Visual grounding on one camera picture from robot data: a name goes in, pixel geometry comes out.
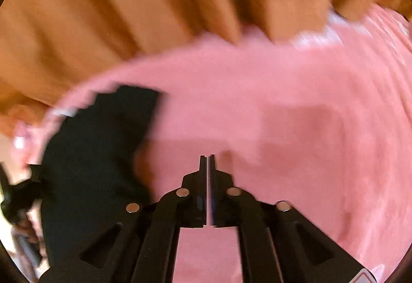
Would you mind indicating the pink fleece blanket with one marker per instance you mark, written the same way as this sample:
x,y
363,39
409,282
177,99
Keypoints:
x,y
323,122

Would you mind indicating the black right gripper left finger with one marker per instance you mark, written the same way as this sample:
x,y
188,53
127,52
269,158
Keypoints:
x,y
140,246

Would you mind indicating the black garment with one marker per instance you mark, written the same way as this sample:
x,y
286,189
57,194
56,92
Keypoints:
x,y
88,168

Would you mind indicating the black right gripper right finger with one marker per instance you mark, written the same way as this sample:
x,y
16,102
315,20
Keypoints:
x,y
276,242

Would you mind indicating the orange curtain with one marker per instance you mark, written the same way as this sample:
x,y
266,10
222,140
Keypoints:
x,y
47,46

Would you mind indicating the person's left hand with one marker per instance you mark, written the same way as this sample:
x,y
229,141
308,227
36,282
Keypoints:
x,y
25,228

